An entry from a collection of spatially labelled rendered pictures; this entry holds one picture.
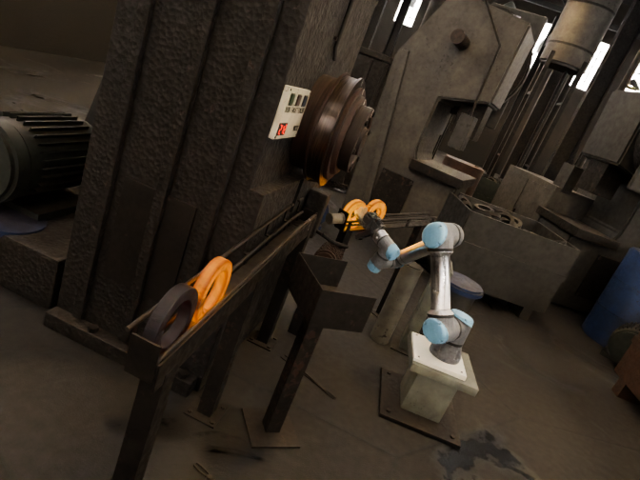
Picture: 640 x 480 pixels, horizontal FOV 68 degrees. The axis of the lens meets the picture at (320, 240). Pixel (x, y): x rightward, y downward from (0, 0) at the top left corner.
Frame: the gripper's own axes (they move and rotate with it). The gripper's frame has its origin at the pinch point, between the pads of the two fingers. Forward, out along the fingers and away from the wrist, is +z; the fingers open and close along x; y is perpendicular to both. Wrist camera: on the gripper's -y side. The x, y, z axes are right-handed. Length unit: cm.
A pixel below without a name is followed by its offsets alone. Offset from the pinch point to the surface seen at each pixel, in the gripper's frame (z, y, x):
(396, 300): -37, -33, -34
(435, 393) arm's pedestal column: -94, -29, -7
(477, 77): 119, 70, -197
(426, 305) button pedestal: -46, -27, -48
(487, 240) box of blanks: 4, -19, -181
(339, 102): -7, 56, 61
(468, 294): -48, -18, -83
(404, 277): -31.0, -19.9, -33.8
